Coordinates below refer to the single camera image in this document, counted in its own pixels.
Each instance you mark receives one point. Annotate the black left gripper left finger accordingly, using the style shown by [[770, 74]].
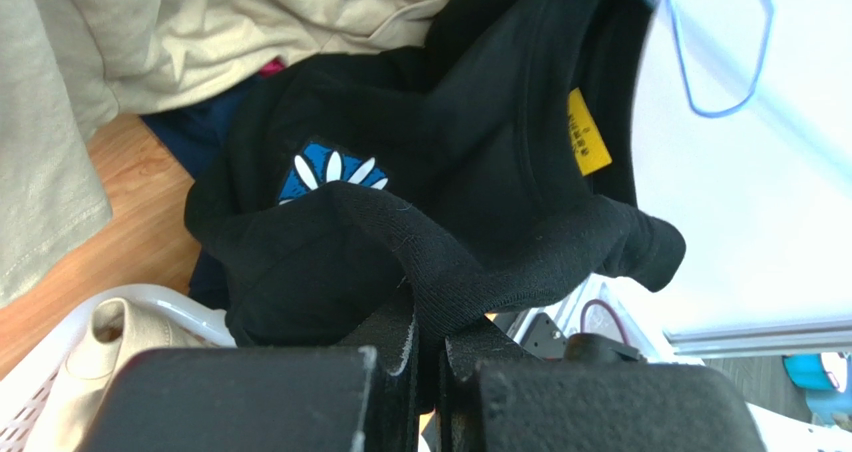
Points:
[[355, 396]]

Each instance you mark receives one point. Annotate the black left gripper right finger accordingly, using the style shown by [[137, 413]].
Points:
[[493, 395]]

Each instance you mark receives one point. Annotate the black daisy print t shirt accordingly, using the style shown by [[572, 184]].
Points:
[[487, 170]]

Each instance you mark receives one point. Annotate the white plastic perforated basket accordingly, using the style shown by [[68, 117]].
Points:
[[24, 391]]

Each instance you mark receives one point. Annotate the beige t shirt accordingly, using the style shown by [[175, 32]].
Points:
[[117, 330]]

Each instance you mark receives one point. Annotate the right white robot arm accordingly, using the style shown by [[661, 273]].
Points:
[[782, 434]]

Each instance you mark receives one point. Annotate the navy t shirt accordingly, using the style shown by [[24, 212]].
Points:
[[194, 135]]

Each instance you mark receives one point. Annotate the magenta t shirt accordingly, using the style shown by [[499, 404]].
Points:
[[271, 68]]

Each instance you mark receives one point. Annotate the tan t shirt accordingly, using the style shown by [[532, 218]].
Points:
[[69, 67]]

